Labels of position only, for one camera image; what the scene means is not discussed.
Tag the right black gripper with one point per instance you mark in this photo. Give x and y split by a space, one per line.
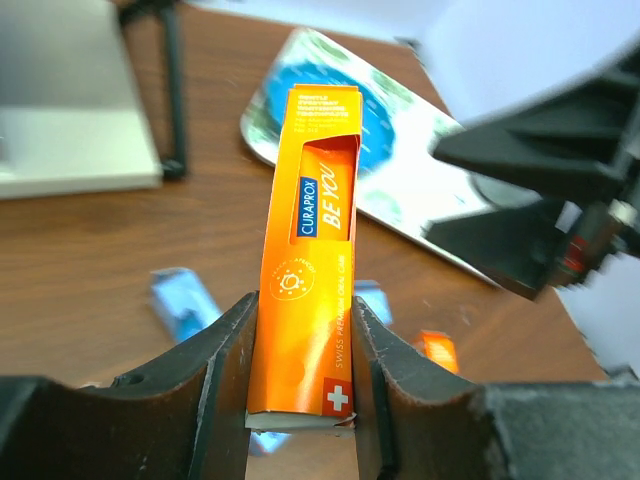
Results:
579 147

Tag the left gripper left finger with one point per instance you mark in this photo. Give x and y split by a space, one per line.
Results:
179 416

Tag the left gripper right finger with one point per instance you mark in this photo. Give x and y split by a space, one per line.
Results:
416 420

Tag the orange toothpaste box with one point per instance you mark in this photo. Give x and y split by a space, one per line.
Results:
439 348
301 373

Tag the beige three-tier shelf rack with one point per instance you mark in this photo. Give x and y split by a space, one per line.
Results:
72 119

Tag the blue toothpaste box left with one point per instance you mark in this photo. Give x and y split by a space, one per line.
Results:
182 302

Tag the blue toothpaste box centre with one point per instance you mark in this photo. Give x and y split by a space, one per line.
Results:
372 294

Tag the floral rectangular serving tray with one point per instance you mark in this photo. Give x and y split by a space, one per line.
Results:
410 190

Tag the blue dotted plate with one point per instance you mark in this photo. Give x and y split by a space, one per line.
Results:
378 135

